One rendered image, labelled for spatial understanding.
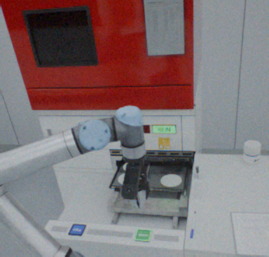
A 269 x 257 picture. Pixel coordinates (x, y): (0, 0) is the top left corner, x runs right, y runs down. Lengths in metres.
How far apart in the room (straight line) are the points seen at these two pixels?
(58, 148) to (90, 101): 0.78
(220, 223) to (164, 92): 0.61
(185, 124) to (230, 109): 1.62
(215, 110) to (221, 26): 0.73
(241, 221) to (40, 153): 0.78
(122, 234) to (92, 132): 0.56
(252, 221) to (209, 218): 0.15
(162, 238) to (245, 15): 2.13
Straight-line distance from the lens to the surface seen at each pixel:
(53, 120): 1.77
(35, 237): 1.04
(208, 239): 1.21
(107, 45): 1.47
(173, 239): 1.22
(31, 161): 0.85
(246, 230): 1.25
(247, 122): 3.25
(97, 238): 1.26
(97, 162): 1.81
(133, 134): 0.95
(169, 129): 1.60
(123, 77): 1.49
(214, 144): 3.35
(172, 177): 1.60
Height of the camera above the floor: 1.84
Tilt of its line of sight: 32 degrees down
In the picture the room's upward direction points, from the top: 7 degrees counter-clockwise
